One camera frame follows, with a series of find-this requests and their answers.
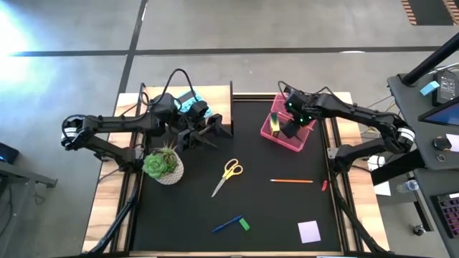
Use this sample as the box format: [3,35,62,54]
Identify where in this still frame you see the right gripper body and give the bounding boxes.
[285,89,318,127]

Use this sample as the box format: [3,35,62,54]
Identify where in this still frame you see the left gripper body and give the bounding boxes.
[177,120,211,151]

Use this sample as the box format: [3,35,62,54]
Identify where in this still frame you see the pink transparent pencil case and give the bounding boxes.
[260,92,318,153]

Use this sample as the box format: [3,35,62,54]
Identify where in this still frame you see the green yellow crayon box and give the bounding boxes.
[269,112,282,138]

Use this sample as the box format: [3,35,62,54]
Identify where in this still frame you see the yellow handled scissors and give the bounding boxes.
[211,158,244,199]

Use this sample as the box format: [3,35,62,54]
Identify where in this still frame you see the orange pencil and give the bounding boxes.
[270,178,314,184]

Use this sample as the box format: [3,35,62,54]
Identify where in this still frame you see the blue pen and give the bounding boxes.
[212,214,244,234]

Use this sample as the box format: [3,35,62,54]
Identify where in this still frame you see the purple sticky note pad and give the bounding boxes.
[297,220,322,244]

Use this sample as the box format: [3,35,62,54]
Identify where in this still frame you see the light blue calculator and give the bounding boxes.
[174,90,213,119]

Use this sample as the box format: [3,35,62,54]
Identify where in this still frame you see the succulent in white patterned pot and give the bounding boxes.
[142,142,185,186]

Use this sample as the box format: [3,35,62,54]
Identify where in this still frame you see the white paper sheet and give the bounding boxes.
[367,155,392,197]

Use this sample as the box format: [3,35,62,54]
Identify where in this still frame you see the dark grey side desk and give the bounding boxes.
[387,71,459,258]

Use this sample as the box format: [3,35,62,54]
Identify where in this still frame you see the clear water bottle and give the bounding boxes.
[396,179,420,194]

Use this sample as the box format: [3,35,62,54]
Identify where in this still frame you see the light blue block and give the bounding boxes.
[420,80,440,96]

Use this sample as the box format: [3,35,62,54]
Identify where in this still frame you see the black monitor pole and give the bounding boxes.
[401,32,459,87]

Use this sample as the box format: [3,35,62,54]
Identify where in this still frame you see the operator computer monitor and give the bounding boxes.
[418,96,459,127]

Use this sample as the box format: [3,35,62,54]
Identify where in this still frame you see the black power adapter box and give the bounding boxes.
[432,70,458,107]

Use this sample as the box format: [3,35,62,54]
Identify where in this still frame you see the black striped-edge floor mat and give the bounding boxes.
[400,0,459,27]

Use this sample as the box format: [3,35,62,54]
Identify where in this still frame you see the grey metal desk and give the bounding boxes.
[0,161,58,258]

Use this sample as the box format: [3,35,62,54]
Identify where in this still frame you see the backlit keyboard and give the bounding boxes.
[435,193,459,237]

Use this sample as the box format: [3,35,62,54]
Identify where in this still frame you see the black device with blue light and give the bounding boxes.
[0,142,21,165]

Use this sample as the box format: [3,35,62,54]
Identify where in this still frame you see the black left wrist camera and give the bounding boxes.
[187,100,210,121]

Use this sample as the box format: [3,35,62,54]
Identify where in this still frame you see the black aluminium table frame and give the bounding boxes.
[127,92,351,256]

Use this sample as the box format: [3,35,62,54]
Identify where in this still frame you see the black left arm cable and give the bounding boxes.
[157,67,197,105]

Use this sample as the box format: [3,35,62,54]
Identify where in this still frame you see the black table frame strut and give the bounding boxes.
[85,178,143,255]
[331,171,388,254]

